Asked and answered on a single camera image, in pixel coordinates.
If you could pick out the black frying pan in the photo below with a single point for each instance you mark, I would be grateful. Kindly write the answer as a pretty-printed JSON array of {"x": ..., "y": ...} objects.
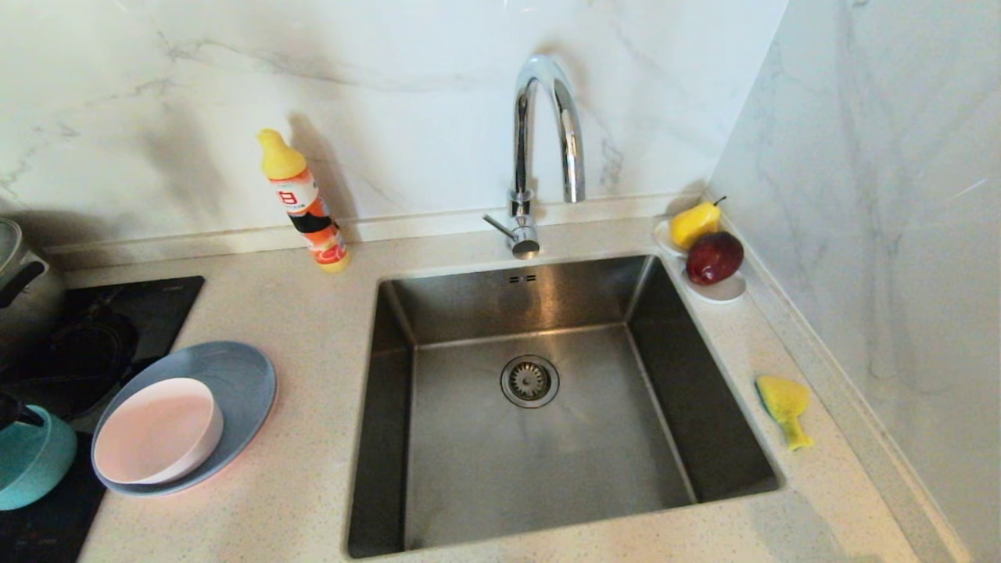
[{"x": 78, "y": 360}]

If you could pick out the dark red apple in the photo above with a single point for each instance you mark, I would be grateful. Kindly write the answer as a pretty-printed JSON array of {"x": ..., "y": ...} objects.
[{"x": 715, "y": 258}]

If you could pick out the stainless steel sink basin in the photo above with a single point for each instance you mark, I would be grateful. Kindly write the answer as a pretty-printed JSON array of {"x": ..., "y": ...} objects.
[{"x": 547, "y": 469}]

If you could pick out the yellow green sponge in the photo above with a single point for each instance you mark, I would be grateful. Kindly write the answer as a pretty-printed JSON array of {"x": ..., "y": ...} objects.
[{"x": 786, "y": 399}]

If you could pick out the black induction cooktop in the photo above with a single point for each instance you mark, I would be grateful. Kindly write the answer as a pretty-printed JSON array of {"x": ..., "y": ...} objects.
[{"x": 168, "y": 301}]

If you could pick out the orange white dish soap bottle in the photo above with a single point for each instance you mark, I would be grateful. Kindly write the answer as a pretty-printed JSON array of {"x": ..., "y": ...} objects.
[{"x": 305, "y": 203}]

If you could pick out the yellow pear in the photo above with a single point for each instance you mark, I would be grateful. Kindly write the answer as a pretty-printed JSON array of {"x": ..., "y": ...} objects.
[{"x": 695, "y": 225}]

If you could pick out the pink bowl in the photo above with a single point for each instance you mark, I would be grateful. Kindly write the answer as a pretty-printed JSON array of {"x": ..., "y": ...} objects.
[{"x": 156, "y": 430}]

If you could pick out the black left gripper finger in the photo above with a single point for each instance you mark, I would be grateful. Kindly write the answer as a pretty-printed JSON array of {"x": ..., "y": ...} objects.
[{"x": 16, "y": 413}]

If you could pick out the round metal drain strainer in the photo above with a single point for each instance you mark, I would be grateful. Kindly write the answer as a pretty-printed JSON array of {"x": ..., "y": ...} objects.
[{"x": 530, "y": 381}]

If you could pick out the steel cooking pot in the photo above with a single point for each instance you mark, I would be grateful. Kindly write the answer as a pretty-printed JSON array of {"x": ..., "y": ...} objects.
[{"x": 23, "y": 289}]

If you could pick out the teal bowl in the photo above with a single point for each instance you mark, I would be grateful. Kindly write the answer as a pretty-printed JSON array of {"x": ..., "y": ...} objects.
[{"x": 31, "y": 461}]

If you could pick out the blue grey plate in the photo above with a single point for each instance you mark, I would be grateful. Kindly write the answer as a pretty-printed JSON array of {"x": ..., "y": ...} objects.
[{"x": 242, "y": 383}]

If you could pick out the small white fruit dish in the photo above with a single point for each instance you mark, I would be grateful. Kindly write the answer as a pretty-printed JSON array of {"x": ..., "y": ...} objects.
[{"x": 725, "y": 293}]

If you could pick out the chrome gooseneck faucet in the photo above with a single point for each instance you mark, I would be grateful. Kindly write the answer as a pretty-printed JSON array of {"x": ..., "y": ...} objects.
[{"x": 522, "y": 141}]

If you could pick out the pink plate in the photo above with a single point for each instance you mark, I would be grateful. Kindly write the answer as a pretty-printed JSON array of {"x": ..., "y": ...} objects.
[{"x": 227, "y": 469}]

